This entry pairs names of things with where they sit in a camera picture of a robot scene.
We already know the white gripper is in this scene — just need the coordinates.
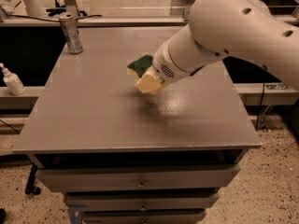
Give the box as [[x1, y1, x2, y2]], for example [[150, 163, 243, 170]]
[[135, 42, 190, 94]]

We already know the green and yellow sponge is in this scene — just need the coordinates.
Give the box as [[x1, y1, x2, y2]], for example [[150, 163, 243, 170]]
[[127, 55, 153, 77]]

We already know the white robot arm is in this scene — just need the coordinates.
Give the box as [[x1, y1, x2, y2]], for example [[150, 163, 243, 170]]
[[135, 0, 299, 93]]

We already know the silver redbull can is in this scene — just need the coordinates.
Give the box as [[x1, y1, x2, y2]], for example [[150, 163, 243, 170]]
[[59, 12, 83, 54]]

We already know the grey top drawer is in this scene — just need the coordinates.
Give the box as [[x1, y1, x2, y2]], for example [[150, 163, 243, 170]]
[[36, 164, 240, 192]]

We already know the grey drawer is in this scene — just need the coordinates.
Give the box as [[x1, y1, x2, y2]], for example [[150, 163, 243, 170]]
[[64, 192, 219, 212], [36, 164, 240, 192], [82, 209, 206, 224]]

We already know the grey bottom drawer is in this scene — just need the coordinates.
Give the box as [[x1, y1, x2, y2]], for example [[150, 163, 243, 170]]
[[82, 209, 206, 224]]

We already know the white pump bottle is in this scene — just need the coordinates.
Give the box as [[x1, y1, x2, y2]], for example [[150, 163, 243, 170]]
[[0, 63, 26, 96]]

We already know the grey middle drawer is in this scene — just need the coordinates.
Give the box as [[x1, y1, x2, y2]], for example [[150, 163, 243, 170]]
[[64, 192, 219, 212]]

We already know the black table leg caster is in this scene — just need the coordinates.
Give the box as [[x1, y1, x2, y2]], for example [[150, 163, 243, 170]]
[[25, 164, 41, 195]]

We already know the black cable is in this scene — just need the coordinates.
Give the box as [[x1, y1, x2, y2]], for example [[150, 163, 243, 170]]
[[8, 13, 104, 23]]

